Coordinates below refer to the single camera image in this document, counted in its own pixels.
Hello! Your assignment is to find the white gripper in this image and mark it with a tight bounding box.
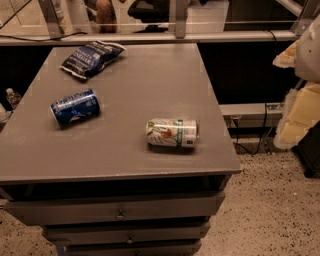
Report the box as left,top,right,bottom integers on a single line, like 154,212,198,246
272,20,320,149

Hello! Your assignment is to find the white green 7up can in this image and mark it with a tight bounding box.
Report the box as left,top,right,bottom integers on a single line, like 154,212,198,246
145,118,199,148

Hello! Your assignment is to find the blue pepsi can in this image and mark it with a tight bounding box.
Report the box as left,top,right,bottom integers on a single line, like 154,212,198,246
50,89,100,127

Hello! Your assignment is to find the black office chair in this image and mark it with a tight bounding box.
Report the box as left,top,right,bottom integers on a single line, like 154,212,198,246
127,0,170,33

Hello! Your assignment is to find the person leg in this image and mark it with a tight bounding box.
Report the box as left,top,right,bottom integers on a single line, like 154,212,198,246
96,0,117,33

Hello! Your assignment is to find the blue chip bag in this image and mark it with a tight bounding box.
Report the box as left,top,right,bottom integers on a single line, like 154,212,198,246
60,41,126,80

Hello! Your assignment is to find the grey drawer cabinet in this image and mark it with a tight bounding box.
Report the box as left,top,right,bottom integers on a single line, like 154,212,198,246
0,44,240,256

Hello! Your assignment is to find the black cable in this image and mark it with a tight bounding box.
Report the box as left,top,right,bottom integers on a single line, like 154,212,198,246
233,103,270,156

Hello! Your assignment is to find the grey metal frame rail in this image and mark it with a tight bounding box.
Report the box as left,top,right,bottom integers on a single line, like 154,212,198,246
0,0,320,46

